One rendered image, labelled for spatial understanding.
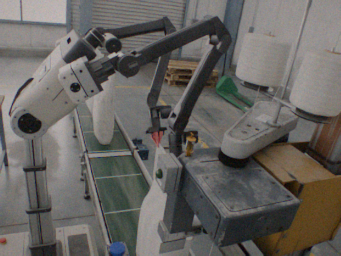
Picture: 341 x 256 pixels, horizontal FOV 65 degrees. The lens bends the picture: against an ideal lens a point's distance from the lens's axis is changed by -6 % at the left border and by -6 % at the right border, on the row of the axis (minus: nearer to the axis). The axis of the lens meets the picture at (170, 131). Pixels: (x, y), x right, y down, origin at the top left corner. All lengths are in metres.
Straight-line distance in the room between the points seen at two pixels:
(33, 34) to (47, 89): 7.10
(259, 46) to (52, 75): 0.75
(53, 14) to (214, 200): 7.70
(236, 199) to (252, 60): 0.47
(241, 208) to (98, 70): 0.63
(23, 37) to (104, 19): 2.15
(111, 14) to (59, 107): 7.15
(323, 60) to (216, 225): 0.48
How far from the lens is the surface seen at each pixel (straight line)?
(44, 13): 8.15
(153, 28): 1.60
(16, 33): 8.26
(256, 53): 0.96
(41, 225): 1.69
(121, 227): 1.93
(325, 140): 1.04
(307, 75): 0.81
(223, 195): 0.70
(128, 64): 0.99
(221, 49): 1.11
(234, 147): 0.79
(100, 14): 8.20
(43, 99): 1.18
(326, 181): 0.95
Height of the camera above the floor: 1.73
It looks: 25 degrees down
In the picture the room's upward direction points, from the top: 9 degrees clockwise
